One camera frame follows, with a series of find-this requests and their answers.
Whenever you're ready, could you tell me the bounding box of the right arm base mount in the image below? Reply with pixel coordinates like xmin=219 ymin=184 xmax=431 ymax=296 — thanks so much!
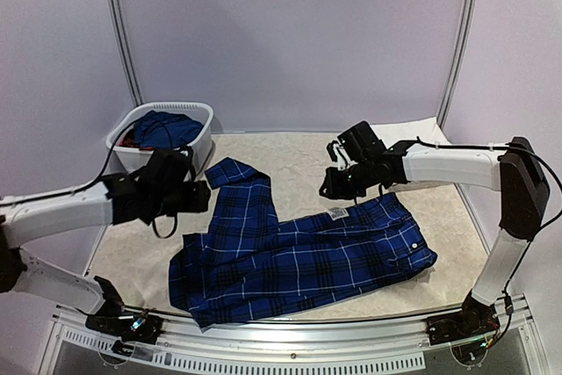
xmin=424 ymin=291 xmax=514 ymax=368

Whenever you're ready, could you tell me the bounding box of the aluminium front rail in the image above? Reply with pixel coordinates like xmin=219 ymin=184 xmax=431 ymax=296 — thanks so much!
xmin=39 ymin=295 xmax=550 ymax=374

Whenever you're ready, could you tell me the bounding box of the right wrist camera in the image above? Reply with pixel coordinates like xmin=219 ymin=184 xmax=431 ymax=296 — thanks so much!
xmin=327 ymin=141 xmax=353 ymax=171

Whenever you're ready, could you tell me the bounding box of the white t-shirt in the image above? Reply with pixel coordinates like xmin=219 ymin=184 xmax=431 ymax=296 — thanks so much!
xmin=371 ymin=117 xmax=450 ymax=148

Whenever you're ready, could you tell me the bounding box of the blue plaid shirt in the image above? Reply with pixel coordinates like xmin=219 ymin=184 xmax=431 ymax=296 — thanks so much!
xmin=169 ymin=158 xmax=437 ymax=328

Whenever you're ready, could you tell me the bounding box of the dark blue garment in basket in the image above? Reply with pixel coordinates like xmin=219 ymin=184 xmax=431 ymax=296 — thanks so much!
xmin=133 ymin=111 xmax=204 ymax=149

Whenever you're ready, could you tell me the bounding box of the right corner wall post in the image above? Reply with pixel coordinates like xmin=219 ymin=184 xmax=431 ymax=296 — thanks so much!
xmin=436 ymin=0 xmax=476 ymax=129

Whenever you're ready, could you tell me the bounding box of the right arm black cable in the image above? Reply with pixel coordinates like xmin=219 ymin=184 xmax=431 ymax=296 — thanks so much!
xmin=377 ymin=136 xmax=562 ymax=306

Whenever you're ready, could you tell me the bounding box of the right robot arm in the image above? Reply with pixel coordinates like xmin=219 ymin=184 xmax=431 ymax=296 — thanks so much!
xmin=320 ymin=118 xmax=551 ymax=336

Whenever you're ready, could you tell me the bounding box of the red garment in basket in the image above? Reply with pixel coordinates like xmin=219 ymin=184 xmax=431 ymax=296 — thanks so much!
xmin=119 ymin=128 xmax=151 ymax=150

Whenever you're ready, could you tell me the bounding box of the left corner wall post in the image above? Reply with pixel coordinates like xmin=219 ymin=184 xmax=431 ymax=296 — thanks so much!
xmin=107 ymin=0 xmax=143 ymax=107

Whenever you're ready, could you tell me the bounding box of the corner wall post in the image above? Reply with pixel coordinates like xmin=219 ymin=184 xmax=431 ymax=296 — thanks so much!
xmin=436 ymin=0 xmax=476 ymax=129
xmin=107 ymin=0 xmax=143 ymax=107

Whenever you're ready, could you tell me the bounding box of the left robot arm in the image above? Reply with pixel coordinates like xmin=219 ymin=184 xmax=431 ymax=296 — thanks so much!
xmin=1 ymin=149 xmax=211 ymax=335

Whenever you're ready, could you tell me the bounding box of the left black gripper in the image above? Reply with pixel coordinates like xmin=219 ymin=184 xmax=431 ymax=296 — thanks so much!
xmin=151 ymin=178 xmax=211 ymax=217

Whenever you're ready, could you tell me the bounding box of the white plastic laundry basket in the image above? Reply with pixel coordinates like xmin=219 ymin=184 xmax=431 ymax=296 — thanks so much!
xmin=105 ymin=102 xmax=214 ymax=173

